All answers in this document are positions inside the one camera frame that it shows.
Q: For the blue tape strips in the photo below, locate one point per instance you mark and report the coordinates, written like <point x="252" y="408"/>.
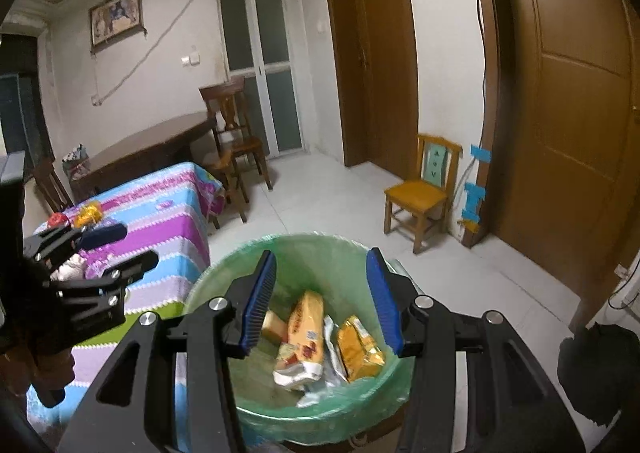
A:
<point x="474" y="193"/>

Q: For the dark wooden dining chair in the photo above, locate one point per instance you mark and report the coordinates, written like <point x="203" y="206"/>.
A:
<point x="228" y="115"/>

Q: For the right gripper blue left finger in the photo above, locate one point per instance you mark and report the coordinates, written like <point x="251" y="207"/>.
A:
<point x="249" y="298"/>

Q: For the dark wooden dining table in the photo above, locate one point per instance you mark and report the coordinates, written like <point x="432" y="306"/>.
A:
<point x="139" y="154"/>

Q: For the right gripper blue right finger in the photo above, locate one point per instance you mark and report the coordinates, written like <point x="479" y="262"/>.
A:
<point x="393" y="296"/>

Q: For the yellow snack wrapper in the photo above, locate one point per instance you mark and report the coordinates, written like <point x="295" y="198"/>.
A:
<point x="359" y="351"/>

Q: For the white cloth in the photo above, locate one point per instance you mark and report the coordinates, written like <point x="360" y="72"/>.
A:
<point x="74" y="269"/>

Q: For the white glass double door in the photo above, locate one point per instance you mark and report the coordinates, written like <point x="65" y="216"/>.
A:
<point x="257" y="49"/>

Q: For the striped colourful tablecloth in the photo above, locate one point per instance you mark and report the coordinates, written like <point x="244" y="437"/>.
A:
<point x="166" y="212"/>

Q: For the orange snack bag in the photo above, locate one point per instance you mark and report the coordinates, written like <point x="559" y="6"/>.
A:
<point x="304" y="345"/>

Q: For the dark window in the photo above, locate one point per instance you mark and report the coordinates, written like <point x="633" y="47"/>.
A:
<point x="22" y="121"/>

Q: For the yellow toy car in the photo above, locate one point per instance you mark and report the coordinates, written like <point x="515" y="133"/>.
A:
<point x="88" y="214"/>

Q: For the red apple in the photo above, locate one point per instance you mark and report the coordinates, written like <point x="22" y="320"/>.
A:
<point x="57" y="220"/>

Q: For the brown wooden inner door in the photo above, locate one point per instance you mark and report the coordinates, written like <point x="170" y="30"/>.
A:
<point x="377" y="81"/>

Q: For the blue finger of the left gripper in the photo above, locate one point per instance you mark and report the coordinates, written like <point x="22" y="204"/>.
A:
<point x="114" y="280"/>
<point x="59" y="243"/>

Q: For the framed wall painting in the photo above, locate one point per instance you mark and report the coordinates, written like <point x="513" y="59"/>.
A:
<point x="114" y="20"/>

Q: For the small yellow wooden chair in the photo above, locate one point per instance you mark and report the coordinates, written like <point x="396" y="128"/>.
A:
<point x="423" y="202"/>

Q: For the green lined trash bin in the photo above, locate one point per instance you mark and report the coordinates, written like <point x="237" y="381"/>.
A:
<point x="298" y="406"/>

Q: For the white wall switch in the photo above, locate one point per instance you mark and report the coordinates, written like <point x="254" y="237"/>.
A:
<point x="191" y="59"/>

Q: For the large brown wooden door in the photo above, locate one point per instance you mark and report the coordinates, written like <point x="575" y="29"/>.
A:
<point x="562" y="127"/>

